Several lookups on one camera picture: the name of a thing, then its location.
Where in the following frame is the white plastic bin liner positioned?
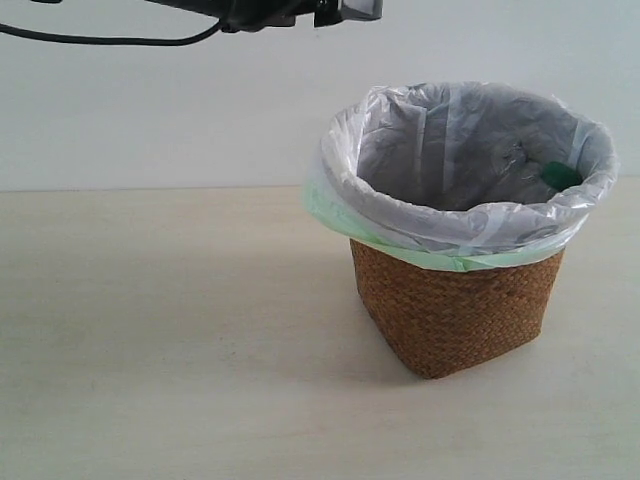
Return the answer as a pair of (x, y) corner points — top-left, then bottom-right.
(308, 82), (619, 256)

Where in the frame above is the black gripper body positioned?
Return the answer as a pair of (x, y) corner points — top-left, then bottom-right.
(156, 0), (383, 33)

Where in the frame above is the woven brown waste basket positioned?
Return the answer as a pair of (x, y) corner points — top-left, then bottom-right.
(350, 241), (563, 379)

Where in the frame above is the green label water bottle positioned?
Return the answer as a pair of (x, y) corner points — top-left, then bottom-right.
(504, 144), (584, 206)

